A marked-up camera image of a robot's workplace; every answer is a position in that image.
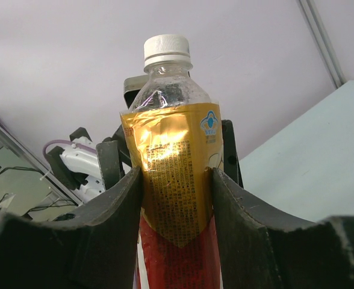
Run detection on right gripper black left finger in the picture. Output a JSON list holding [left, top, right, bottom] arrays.
[[0, 168, 142, 288]]

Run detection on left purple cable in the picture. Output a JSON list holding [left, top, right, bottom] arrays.
[[41, 138, 98, 157]]

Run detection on yellow red tea bottle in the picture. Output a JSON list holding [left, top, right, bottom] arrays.
[[118, 34, 226, 289]]

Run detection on right aluminium frame post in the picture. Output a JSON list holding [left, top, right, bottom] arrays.
[[298, 0, 346, 89]]

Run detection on white tea bottle cap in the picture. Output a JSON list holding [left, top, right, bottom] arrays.
[[143, 34, 191, 67]]

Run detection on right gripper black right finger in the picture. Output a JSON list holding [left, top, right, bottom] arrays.
[[212, 169, 354, 288]]

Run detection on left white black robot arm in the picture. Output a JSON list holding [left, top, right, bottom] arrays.
[[42, 120, 244, 203]]

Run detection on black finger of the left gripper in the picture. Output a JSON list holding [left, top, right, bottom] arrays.
[[96, 141, 125, 190], [222, 120, 243, 188]]

